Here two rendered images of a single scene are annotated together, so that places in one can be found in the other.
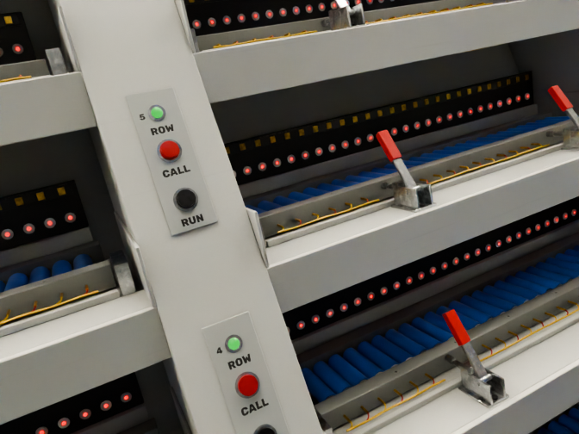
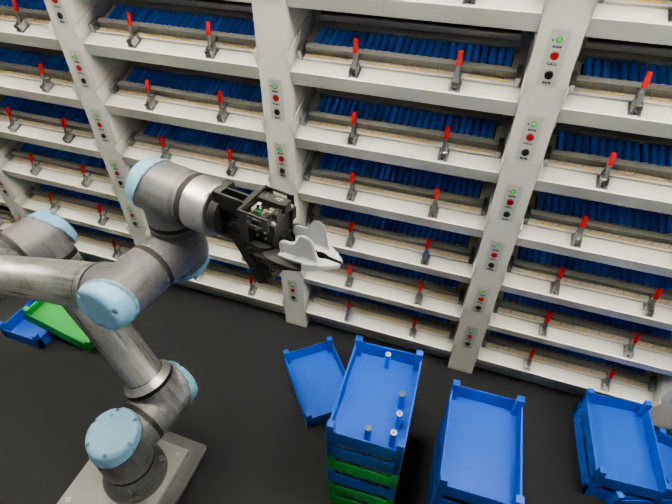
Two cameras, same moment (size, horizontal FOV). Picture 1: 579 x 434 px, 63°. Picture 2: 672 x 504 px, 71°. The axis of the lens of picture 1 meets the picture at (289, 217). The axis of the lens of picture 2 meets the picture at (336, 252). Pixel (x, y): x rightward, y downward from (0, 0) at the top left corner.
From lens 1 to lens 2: 1.24 m
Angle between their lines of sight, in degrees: 59
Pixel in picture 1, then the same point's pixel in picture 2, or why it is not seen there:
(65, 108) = (254, 73)
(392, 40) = (364, 87)
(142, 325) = (262, 134)
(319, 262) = (309, 142)
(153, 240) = (267, 117)
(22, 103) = (244, 69)
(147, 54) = (276, 67)
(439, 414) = (336, 192)
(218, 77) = (297, 79)
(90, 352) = (251, 133)
